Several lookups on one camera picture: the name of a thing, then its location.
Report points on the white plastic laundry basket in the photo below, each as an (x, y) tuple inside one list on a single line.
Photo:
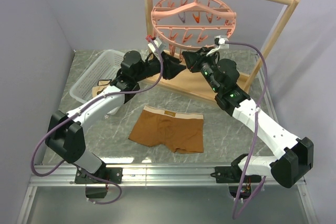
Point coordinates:
[(105, 67)]

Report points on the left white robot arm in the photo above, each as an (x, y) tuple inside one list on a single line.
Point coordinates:
[(67, 130)]

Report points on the brown boxer underwear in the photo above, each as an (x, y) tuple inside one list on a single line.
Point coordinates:
[(179, 132)]

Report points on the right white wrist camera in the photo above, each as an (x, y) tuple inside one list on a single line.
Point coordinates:
[(220, 43)]

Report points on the aluminium mounting rail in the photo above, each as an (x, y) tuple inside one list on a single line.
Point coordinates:
[(162, 193)]

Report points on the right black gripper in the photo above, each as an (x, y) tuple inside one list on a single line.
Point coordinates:
[(193, 60)]

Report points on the pink round clip hanger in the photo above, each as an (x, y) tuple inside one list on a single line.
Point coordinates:
[(190, 24)]

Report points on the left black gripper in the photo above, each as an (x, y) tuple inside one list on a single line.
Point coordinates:
[(171, 66)]

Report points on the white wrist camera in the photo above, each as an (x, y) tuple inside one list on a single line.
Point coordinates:
[(220, 43), (155, 44)]

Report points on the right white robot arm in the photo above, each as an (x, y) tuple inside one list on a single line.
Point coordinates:
[(292, 157)]

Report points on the beige folded underwear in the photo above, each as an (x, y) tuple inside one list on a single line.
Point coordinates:
[(100, 89)]

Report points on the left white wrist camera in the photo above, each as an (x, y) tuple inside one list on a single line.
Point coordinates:
[(155, 44)]

